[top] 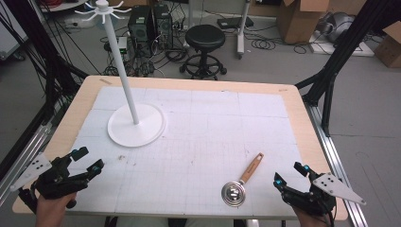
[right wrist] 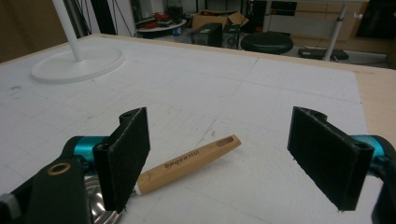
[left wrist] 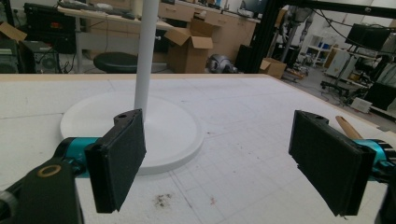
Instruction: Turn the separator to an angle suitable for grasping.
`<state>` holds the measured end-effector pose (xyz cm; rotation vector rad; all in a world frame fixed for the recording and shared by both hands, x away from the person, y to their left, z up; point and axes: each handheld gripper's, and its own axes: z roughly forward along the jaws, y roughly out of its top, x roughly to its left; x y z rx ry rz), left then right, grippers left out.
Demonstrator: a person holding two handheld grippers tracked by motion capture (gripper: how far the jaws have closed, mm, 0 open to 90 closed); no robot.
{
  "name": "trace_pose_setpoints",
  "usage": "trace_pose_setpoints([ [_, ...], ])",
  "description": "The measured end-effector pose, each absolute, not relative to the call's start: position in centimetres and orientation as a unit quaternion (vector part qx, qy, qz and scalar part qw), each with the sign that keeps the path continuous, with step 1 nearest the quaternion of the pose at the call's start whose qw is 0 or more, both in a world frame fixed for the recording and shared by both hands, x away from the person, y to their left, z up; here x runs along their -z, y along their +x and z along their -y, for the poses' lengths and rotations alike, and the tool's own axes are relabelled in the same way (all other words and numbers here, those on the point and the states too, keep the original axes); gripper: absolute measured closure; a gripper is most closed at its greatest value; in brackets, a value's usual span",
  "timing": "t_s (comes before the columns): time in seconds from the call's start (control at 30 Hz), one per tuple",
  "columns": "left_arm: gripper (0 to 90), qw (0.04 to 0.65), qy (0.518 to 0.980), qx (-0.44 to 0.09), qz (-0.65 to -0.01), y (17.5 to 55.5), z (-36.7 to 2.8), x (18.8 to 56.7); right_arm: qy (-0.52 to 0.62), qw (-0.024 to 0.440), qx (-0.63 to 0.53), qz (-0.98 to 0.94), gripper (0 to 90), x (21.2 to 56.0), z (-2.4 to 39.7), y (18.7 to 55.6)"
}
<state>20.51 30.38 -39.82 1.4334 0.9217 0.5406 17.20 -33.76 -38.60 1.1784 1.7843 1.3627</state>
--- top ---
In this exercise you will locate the small cardboard box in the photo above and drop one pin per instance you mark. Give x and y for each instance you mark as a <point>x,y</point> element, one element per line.
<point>389,47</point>

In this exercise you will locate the black metal frame stand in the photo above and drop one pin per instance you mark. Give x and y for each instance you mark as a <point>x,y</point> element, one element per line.
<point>38,56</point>
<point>337,56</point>

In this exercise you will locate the person's right hand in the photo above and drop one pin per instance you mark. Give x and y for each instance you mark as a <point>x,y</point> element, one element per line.
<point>310,219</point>

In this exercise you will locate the white grid mat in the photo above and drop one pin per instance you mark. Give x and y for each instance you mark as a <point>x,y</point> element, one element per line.
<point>201,142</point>

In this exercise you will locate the white pole stand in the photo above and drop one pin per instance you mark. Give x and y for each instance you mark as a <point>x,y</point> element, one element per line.
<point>242,31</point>

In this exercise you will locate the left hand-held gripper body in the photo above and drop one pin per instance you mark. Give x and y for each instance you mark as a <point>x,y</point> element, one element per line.
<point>60,183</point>

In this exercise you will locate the flat black device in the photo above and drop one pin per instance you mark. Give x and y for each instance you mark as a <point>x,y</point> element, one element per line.
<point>235,22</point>

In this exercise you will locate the person's left hand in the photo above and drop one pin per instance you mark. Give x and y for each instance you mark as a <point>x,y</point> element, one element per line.
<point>52,209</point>

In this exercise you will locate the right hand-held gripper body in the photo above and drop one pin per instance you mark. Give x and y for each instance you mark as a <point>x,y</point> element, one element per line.
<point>315,197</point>

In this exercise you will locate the black round stool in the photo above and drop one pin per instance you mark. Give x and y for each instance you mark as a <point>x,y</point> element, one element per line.
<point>205,39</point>

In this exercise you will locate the large open cardboard box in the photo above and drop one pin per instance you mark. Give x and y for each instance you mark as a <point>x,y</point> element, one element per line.
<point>301,22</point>

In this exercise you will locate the black computer tower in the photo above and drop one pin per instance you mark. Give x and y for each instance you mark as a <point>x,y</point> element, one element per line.
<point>139,26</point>
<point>163,25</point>

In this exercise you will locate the small white box device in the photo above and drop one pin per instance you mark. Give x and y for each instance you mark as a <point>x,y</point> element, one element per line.
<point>122,44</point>

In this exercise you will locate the aluminium rail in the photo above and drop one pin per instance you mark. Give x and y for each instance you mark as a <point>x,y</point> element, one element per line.
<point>337,157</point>
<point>23,157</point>

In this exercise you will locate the grey rounded appliance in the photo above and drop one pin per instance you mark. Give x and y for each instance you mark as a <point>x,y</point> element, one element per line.
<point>339,25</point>

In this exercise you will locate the white hook stand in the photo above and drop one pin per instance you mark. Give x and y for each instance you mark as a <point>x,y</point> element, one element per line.
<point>136,124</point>

